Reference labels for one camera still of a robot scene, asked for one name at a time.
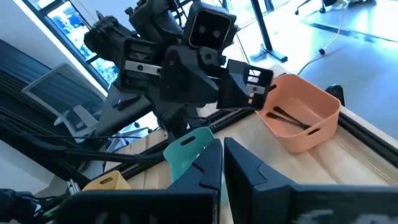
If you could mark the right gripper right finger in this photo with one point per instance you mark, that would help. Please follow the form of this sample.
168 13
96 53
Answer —
245 186

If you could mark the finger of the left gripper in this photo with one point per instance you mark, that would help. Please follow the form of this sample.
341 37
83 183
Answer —
186 77
236 87

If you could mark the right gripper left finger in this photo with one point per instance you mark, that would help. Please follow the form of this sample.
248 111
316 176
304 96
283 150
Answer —
199 186

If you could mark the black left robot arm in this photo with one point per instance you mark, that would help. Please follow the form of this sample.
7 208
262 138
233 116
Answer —
105 37

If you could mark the teal plastic bin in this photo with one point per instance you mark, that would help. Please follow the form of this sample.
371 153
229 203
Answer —
183 155

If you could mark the black computer mouse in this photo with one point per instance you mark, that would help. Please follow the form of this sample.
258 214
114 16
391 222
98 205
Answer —
124 101

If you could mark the grey desk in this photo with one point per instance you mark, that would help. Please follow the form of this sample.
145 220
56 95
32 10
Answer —
130 112

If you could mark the black desk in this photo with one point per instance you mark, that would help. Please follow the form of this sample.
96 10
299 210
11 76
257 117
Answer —
263 31

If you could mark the orange plastic bin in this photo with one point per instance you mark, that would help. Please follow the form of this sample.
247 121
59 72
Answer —
298 143

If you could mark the computer monitor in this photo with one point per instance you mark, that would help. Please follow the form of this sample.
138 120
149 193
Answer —
62 90

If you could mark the yellow plastic bin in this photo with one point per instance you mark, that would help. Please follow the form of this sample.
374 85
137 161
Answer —
118 183

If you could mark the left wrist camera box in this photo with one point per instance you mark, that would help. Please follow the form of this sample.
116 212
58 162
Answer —
210 29

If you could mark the black aluminium table frame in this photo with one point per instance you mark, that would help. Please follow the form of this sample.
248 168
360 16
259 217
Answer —
367 137

